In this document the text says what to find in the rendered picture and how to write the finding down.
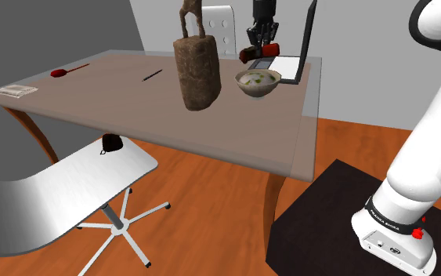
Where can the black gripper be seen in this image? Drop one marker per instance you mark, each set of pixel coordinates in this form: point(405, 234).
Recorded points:
point(264, 9)

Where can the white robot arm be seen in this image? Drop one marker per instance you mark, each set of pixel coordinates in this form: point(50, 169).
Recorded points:
point(430, 153)

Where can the red rounded object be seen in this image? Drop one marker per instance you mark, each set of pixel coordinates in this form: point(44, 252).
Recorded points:
point(270, 50)

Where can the open black laptop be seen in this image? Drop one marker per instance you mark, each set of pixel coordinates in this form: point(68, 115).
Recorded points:
point(287, 67)

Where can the white chair with holes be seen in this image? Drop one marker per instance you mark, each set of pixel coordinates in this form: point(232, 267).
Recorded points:
point(220, 32)

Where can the beige bowl with soup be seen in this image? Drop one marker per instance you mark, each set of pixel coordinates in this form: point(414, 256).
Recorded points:
point(258, 86)

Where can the brown figure on block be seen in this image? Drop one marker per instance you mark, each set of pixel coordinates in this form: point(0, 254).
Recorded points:
point(198, 72)

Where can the black pen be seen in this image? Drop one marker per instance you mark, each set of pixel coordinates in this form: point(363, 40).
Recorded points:
point(152, 75)

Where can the wooden desk with curved legs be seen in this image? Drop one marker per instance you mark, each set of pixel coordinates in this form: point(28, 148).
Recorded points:
point(128, 103)

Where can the dark robot stand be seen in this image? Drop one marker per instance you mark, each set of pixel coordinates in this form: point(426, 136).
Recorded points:
point(311, 233)

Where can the red spoon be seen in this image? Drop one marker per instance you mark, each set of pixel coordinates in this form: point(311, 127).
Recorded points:
point(58, 73)

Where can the white swivel chair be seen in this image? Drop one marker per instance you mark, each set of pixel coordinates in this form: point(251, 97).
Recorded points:
point(71, 183)

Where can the folded pale newspaper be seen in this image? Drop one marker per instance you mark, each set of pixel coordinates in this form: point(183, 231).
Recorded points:
point(15, 91)

